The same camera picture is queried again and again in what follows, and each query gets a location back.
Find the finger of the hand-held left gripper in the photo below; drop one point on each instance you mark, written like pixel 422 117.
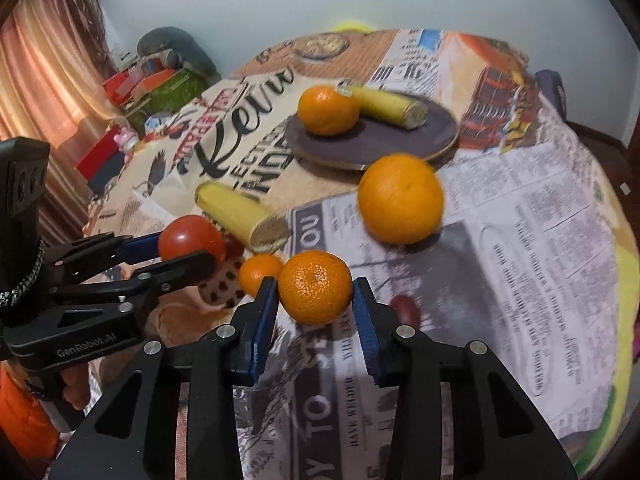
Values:
pixel 142 249
pixel 170 272

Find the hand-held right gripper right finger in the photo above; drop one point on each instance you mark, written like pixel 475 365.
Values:
pixel 367 332

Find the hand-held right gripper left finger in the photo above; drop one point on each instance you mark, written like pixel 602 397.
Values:
pixel 265 327

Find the red tomato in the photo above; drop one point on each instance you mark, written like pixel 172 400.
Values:
pixel 190 235

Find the medium mandarin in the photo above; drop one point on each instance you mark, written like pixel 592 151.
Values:
pixel 315 287
pixel 327 110

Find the person's left forearm orange sleeve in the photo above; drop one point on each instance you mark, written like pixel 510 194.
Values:
pixel 25 410

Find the person's left hand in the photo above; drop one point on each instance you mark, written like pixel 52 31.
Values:
pixel 76 387

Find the dark red grape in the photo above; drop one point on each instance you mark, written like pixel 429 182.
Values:
pixel 406 311

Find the dragon fruit piece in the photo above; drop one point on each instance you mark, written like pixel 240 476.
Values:
pixel 220 287

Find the small mandarin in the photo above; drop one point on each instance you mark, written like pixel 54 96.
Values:
pixel 255 275

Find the red and blue box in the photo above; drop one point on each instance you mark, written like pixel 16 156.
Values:
pixel 102 160

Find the pink small toy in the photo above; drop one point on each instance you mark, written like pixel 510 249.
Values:
pixel 125 139

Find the orange pink curtain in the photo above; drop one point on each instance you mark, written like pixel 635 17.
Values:
pixel 45 60

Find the large orange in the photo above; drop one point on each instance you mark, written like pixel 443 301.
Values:
pixel 400 200

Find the red orange box stack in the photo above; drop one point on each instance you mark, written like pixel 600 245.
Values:
pixel 135 82

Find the green box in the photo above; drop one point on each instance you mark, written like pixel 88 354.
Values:
pixel 170 92

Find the newspaper print tablecloth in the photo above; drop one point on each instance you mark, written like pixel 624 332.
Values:
pixel 525 260

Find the dark brown round plate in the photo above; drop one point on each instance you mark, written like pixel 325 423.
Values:
pixel 390 142

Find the grey cushion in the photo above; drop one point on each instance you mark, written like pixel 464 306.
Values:
pixel 185 47

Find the cut yellow banana with sticker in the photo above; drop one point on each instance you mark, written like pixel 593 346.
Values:
pixel 385 105

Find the dark chair back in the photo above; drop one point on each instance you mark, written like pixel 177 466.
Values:
pixel 552 92

